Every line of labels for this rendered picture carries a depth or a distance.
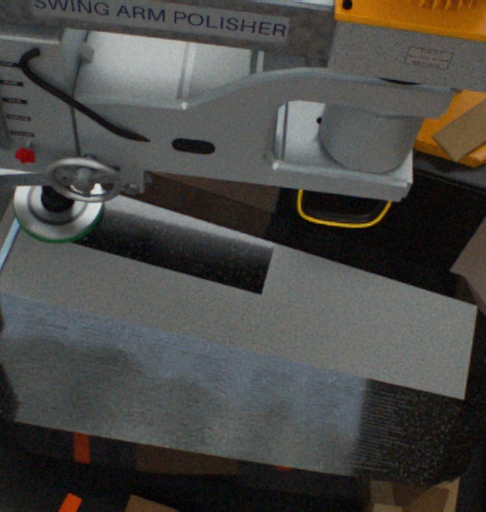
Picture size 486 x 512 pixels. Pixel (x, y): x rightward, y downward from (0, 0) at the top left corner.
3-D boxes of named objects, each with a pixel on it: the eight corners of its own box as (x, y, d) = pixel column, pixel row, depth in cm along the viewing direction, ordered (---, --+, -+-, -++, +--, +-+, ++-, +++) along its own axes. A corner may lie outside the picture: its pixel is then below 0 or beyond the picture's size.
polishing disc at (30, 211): (35, 253, 195) (34, 251, 194) (1, 184, 203) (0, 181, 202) (117, 217, 201) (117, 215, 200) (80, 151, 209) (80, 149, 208)
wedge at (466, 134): (482, 107, 234) (487, 96, 230) (505, 132, 231) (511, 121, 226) (430, 136, 228) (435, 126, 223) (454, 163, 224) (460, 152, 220)
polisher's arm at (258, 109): (392, 153, 190) (456, -1, 146) (391, 242, 179) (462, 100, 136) (68, 113, 188) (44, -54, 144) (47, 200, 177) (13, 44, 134)
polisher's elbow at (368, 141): (340, 84, 174) (359, 18, 157) (425, 123, 171) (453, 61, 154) (301, 148, 166) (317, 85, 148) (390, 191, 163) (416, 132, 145)
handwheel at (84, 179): (130, 169, 174) (128, 126, 161) (122, 211, 170) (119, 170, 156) (59, 161, 174) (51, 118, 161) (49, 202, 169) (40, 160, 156)
